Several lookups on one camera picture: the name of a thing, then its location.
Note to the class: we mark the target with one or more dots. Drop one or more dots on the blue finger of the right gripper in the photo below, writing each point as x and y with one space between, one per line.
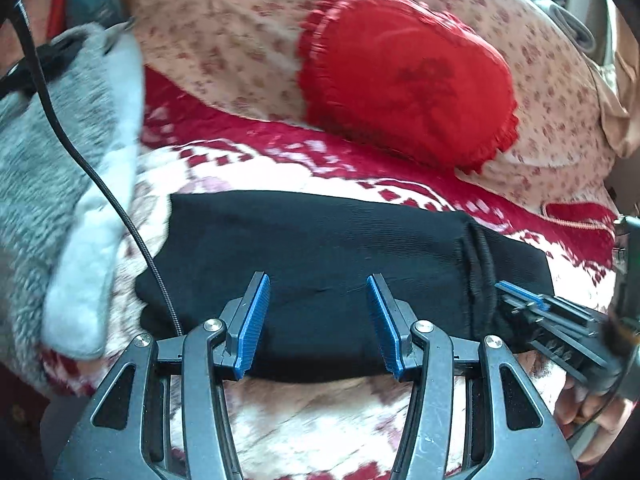
522 294

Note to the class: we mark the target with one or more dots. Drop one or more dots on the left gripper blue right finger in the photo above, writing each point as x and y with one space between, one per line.
392 326

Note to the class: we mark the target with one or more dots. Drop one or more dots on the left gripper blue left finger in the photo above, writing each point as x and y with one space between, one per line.
244 319

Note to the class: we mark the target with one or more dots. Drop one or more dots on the black knit pants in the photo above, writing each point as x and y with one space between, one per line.
318 252

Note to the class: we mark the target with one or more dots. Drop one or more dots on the person's right hand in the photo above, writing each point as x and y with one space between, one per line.
576 404

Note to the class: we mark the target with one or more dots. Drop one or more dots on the red white floral fleece blanket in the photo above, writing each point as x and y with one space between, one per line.
160 412

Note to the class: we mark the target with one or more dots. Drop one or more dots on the grey white fleece blanket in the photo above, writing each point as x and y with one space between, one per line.
59 234

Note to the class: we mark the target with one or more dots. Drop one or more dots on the red ruffled round pillow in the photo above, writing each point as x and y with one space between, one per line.
414 81

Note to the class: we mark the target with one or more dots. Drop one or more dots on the floral beige quilt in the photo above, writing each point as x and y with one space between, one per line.
242 56

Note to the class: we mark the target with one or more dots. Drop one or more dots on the teal patterned bag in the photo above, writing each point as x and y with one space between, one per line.
104 12

